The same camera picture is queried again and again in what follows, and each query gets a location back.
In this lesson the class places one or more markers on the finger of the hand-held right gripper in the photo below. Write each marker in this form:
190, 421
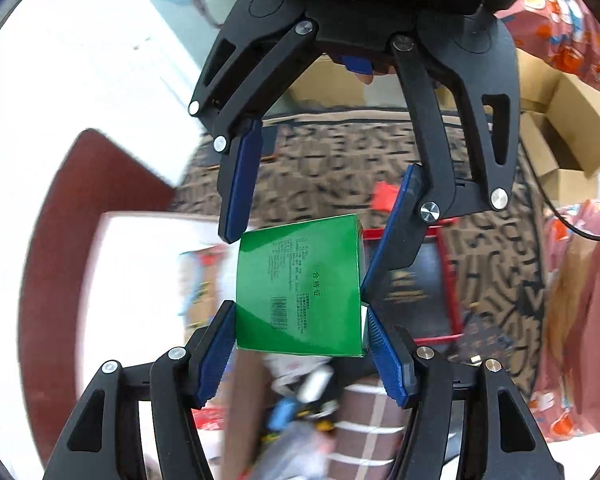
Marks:
395, 230
240, 185

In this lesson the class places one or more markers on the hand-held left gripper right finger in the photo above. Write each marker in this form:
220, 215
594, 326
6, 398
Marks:
390, 355

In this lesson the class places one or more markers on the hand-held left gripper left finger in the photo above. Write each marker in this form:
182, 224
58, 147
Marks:
215, 355

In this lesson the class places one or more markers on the green paper box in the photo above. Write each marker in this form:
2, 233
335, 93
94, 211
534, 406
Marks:
300, 285

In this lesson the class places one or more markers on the brown cardboard box white inside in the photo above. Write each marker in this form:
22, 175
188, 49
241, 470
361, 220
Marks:
130, 270

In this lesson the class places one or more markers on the small red packet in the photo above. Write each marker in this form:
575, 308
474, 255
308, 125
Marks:
385, 197

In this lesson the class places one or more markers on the red framed black box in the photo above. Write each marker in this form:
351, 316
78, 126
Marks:
415, 285

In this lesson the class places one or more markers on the brown white striped cloth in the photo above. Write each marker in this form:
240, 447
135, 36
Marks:
365, 410

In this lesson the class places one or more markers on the printed paper packet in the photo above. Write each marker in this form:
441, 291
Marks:
205, 280

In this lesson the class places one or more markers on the open cardboard carton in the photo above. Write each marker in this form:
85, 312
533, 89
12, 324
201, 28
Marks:
555, 185
570, 100
330, 85

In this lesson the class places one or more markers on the dark brown patterned box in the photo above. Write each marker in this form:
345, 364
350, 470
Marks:
490, 340

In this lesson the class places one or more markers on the frosted glass door with drawing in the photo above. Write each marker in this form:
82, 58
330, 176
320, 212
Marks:
180, 0

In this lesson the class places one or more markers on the red printed blanket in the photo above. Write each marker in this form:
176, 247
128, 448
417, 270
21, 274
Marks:
585, 310

